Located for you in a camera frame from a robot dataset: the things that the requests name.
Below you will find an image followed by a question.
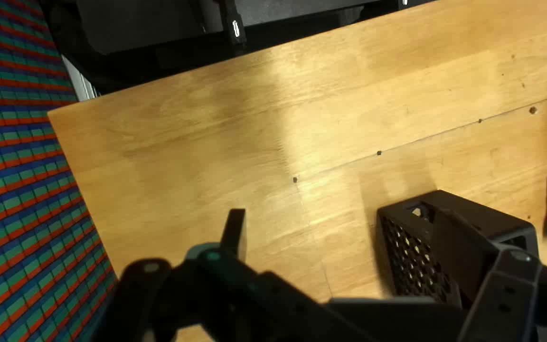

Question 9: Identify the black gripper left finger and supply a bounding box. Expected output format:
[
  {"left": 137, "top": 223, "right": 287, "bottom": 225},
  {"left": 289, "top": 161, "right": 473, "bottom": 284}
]
[{"left": 91, "top": 208, "right": 376, "bottom": 342}]

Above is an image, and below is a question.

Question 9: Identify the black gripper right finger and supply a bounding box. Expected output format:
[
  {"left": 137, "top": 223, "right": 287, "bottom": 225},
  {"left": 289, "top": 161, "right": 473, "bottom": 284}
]
[{"left": 429, "top": 212, "right": 547, "bottom": 342}]

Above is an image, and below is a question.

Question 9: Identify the black perforated box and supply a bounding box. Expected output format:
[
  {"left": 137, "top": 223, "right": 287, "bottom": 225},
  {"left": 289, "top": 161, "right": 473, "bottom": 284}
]
[{"left": 376, "top": 189, "right": 539, "bottom": 313}]

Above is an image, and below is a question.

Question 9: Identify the colourful striped backdrop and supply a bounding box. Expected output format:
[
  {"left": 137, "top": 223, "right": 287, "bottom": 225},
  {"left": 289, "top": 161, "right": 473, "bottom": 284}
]
[{"left": 0, "top": 0, "right": 118, "bottom": 342}]

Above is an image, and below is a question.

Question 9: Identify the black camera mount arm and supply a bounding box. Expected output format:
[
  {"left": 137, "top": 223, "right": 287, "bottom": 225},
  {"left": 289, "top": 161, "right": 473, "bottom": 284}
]
[{"left": 216, "top": 0, "right": 251, "bottom": 48}]

